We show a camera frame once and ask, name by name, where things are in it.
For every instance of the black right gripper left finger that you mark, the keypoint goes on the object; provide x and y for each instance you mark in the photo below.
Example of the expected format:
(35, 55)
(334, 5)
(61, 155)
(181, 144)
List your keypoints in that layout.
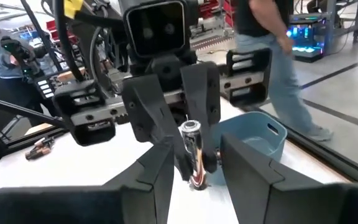
(73, 207)

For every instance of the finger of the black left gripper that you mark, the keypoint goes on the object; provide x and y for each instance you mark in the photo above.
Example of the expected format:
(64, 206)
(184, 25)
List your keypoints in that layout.
(202, 93)
(145, 109)

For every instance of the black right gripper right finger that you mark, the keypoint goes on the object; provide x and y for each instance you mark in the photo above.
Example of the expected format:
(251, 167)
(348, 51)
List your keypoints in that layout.
(291, 205)

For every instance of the silver battery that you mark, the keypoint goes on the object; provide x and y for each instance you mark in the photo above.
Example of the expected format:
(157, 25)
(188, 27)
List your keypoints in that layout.
(39, 141)
(194, 146)

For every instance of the wooden base board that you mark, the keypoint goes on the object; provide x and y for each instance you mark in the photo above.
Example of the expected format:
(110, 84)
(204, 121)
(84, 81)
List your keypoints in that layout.
(39, 128)

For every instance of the blue-grey plastic bin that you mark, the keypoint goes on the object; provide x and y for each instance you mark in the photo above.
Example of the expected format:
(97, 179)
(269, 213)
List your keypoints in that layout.
(253, 130)

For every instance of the red storage bins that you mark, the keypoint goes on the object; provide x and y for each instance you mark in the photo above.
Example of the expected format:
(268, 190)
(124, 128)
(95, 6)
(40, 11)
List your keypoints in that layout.
(228, 7)

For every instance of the black handheld controller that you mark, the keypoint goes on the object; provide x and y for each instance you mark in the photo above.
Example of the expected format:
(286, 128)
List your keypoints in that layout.
(14, 46)

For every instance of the computer case RGB lights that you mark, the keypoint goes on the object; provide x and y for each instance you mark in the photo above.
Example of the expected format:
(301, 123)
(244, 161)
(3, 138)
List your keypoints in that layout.
(303, 46)

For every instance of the black diagonal frame strut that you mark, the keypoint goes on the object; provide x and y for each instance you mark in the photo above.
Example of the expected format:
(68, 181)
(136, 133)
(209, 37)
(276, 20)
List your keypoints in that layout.
(17, 109)

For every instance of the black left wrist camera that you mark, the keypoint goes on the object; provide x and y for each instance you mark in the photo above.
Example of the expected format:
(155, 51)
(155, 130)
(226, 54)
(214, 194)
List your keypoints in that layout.
(155, 31)

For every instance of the thin black frame strut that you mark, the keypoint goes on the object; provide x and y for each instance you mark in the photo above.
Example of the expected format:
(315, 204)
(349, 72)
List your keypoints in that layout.
(39, 34)

